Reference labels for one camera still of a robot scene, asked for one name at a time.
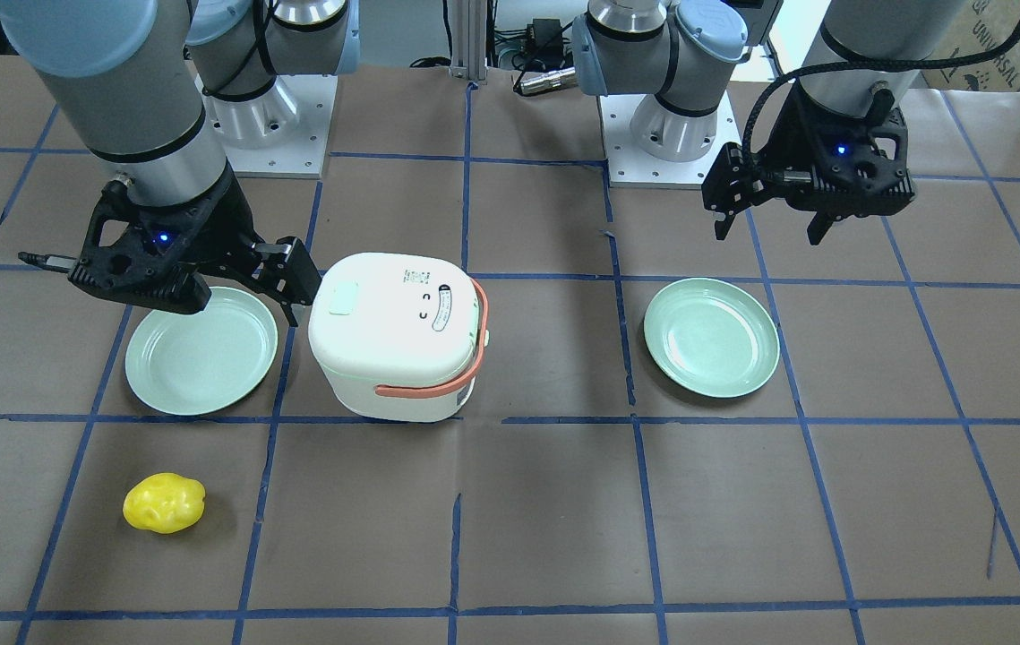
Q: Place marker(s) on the green plate near left arm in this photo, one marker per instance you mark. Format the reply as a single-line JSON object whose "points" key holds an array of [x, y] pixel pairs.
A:
{"points": [[711, 337]]}

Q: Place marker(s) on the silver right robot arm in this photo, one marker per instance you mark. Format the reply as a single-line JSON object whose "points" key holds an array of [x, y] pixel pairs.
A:
{"points": [[157, 90]]}

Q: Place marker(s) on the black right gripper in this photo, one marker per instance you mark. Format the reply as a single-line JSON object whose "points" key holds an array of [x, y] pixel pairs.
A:
{"points": [[225, 227]]}

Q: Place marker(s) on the green plate near right arm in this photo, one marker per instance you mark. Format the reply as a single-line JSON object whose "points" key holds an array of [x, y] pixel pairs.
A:
{"points": [[191, 364]]}

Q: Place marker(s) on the aluminium frame post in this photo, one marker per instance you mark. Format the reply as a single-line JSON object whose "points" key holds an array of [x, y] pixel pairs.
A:
{"points": [[469, 39]]}

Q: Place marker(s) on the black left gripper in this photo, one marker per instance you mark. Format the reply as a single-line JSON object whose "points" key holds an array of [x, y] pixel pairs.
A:
{"points": [[788, 141]]}

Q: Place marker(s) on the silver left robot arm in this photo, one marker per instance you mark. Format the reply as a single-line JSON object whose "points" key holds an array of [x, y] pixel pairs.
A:
{"points": [[684, 52]]}

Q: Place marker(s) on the yellow toy potato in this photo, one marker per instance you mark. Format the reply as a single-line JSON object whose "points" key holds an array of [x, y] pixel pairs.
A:
{"points": [[164, 503]]}

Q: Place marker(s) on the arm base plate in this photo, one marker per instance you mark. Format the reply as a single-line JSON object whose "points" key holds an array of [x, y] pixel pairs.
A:
{"points": [[649, 147], [283, 134]]}

